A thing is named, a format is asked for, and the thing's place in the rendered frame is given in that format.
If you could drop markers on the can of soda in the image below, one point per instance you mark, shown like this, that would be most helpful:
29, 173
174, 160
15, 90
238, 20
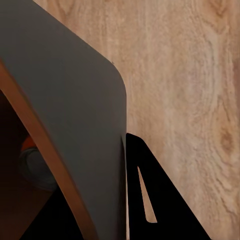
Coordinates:
34, 167

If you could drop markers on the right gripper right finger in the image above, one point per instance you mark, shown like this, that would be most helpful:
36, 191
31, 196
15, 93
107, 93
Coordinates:
175, 220

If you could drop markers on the trash can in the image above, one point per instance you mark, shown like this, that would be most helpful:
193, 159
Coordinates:
72, 101

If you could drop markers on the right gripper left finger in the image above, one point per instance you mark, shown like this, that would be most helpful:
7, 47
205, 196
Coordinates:
55, 221

